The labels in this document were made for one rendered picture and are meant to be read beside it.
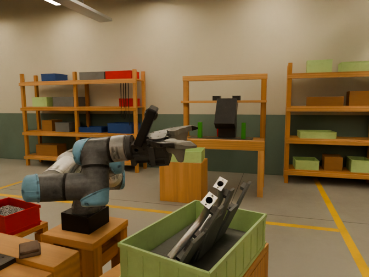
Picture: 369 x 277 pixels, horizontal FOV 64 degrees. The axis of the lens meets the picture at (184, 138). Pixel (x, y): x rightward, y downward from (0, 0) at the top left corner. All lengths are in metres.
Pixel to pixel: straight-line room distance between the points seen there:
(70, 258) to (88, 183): 0.58
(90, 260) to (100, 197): 0.81
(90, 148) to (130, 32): 6.46
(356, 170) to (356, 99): 1.24
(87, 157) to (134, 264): 0.56
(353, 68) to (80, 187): 5.48
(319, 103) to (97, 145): 5.26
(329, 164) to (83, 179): 5.43
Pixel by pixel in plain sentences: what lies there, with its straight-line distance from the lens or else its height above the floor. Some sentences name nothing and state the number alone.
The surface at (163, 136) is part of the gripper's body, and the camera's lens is 0.81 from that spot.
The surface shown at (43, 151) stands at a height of 0.35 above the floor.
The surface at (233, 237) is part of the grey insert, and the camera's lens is 1.57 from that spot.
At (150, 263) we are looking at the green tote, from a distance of 1.21.
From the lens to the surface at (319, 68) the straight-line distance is 5.85.
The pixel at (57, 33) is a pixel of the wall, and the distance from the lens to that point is 8.32.
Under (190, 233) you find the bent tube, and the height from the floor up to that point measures 1.01.
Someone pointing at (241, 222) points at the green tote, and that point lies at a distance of 1.64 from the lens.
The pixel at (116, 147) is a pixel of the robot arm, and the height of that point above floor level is 1.39.
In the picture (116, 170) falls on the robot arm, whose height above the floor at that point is 1.25.
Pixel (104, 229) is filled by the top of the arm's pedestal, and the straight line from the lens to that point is 1.70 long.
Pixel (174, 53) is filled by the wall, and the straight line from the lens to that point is 6.76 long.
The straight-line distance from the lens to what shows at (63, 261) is 1.35.
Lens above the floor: 1.51
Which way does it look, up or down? 7 degrees down
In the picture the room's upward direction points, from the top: straight up
